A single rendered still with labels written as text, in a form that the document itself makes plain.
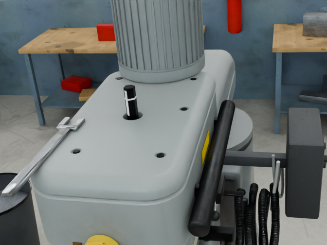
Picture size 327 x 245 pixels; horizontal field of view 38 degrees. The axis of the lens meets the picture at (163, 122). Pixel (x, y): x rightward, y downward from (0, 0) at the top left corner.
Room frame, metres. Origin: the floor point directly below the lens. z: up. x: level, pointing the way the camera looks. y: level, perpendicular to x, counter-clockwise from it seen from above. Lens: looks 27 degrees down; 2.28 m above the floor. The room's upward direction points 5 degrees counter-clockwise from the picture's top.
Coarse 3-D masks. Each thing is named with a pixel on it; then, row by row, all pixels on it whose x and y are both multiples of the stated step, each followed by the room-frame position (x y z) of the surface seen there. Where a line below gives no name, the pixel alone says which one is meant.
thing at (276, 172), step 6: (276, 162) 0.97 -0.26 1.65; (276, 168) 0.97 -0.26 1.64; (282, 168) 1.06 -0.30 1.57; (276, 174) 0.97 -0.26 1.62; (282, 174) 1.06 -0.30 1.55; (276, 180) 0.97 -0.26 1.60; (282, 180) 1.05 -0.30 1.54; (276, 186) 0.98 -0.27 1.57; (282, 186) 1.05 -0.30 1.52; (282, 192) 1.04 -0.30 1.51; (270, 204) 1.00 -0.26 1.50
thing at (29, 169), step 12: (84, 120) 0.80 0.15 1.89; (60, 132) 0.75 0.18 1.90; (48, 144) 0.71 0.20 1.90; (36, 156) 0.67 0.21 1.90; (48, 156) 0.68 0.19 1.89; (24, 168) 0.64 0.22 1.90; (36, 168) 0.64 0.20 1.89; (12, 180) 0.61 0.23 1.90; (24, 180) 0.61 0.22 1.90; (12, 192) 0.58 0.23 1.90
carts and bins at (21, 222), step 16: (0, 176) 2.72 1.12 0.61; (0, 192) 2.68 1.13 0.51; (0, 208) 2.50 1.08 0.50; (16, 208) 2.35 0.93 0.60; (32, 208) 2.49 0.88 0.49; (0, 224) 2.28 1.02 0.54; (16, 224) 2.33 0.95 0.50; (32, 224) 2.45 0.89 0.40; (0, 240) 2.28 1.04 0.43; (16, 240) 2.32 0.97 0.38; (32, 240) 2.42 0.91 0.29
